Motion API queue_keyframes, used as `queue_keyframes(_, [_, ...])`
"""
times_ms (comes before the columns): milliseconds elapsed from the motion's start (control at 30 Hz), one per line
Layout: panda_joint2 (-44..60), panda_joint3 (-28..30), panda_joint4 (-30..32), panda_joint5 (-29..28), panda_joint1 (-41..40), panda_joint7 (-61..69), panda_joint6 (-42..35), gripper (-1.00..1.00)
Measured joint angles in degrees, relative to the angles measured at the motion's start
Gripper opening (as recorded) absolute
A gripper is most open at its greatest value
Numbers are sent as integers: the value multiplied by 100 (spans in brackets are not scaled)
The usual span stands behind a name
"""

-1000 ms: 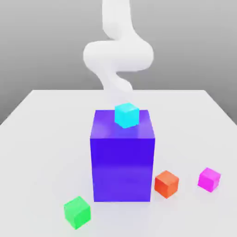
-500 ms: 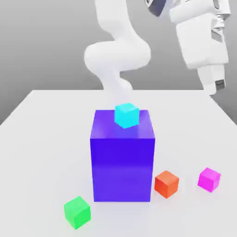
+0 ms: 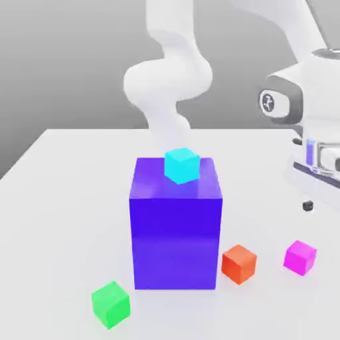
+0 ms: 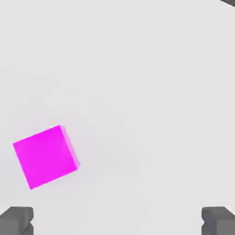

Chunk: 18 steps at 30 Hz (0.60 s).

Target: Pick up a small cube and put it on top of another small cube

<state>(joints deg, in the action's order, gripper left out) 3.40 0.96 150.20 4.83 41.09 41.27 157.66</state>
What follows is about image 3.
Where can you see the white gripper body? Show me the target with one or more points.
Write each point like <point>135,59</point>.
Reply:
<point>318,183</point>

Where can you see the small magenta cube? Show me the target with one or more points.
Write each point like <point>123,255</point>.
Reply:
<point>299,257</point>

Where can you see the small orange cube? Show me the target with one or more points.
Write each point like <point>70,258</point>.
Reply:
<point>239,264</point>

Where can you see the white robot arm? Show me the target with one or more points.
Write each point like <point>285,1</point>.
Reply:
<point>170,79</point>

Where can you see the small cyan cube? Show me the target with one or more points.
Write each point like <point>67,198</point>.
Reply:
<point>182,166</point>

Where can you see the small green cube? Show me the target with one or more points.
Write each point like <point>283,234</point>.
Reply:
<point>110,305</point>

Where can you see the large purple box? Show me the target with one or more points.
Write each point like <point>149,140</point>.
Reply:
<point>175,239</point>

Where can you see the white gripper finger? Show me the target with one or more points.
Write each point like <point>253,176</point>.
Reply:
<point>307,205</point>

